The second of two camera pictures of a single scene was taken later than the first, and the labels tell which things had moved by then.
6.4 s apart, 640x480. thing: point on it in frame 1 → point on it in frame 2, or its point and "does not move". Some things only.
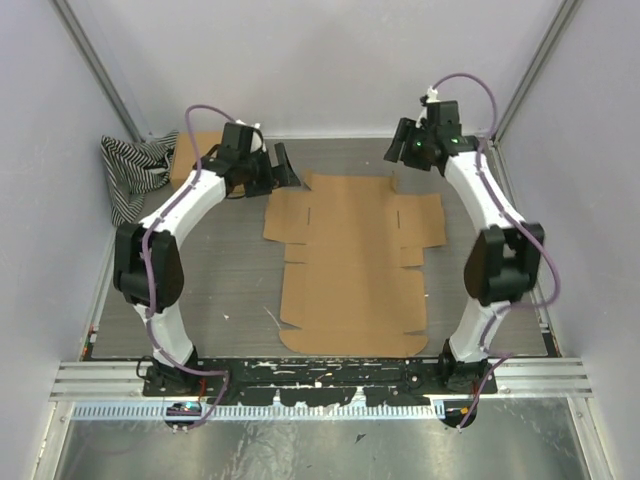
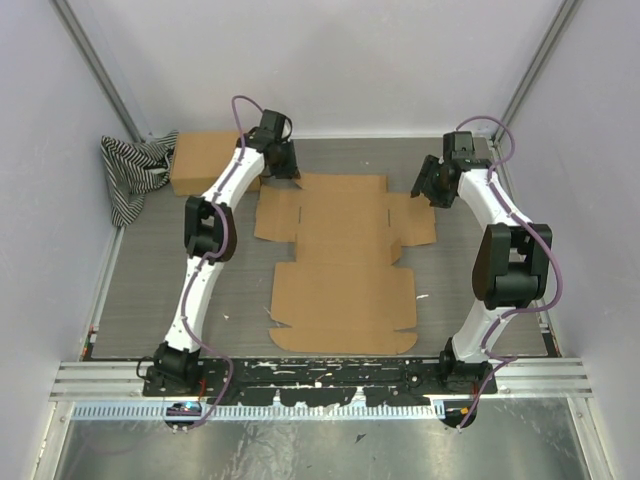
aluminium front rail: [92, 381] does not move
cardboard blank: [353, 241] does not move
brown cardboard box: [184, 157] does not move
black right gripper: [404, 133] → [431, 164]
